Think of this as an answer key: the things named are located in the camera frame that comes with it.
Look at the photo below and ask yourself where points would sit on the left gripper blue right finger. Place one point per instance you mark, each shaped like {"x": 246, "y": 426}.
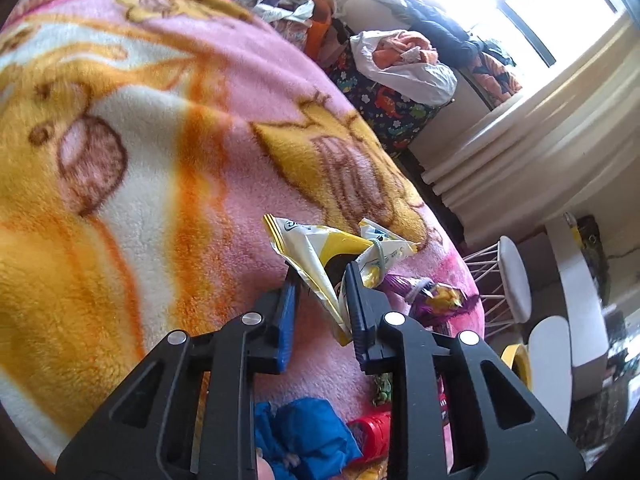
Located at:
{"x": 365, "y": 311}

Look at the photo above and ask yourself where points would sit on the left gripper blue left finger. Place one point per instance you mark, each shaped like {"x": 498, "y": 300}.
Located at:
{"x": 283, "y": 321}

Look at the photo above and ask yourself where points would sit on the yellow white snack bag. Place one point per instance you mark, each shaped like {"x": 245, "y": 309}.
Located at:
{"x": 320, "y": 254}

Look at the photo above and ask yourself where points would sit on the left hand painted nails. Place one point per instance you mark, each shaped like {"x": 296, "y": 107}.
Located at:
{"x": 264, "y": 470}

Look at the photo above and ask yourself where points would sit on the purple candy wrapper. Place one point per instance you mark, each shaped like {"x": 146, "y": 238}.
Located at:
{"x": 431, "y": 303}

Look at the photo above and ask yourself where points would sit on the green snack wrapper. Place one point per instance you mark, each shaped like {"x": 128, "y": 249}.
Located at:
{"x": 383, "y": 384}

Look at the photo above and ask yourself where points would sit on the blue crumpled plastic bag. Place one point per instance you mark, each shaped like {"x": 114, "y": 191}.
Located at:
{"x": 304, "y": 439}

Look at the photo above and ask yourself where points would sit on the red candy tube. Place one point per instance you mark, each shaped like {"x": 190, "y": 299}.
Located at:
{"x": 372, "y": 433}

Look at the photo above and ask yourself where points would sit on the dinosaur print laundry basket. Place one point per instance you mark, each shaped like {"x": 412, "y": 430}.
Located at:
{"x": 395, "y": 119}

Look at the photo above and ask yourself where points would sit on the white chair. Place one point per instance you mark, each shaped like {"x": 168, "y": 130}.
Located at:
{"x": 568, "y": 343}

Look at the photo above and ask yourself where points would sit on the white bag with clothes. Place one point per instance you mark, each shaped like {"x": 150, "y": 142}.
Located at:
{"x": 405, "y": 62}

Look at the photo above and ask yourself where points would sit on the cream window curtain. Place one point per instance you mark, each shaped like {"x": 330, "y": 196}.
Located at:
{"x": 548, "y": 147}

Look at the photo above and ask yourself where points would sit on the pink cartoon fleece blanket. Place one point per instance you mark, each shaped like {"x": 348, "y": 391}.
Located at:
{"x": 142, "y": 143}

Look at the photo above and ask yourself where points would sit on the clothes on window sill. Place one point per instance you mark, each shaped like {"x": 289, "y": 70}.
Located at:
{"x": 483, "y": 61}

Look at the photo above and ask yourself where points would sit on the orange bag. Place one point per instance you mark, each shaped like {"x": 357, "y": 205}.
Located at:
{"x": 321, "y": 20}

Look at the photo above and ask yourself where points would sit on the white wire stool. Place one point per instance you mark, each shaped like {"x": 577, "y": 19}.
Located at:
{"x": 501, "y": 279}

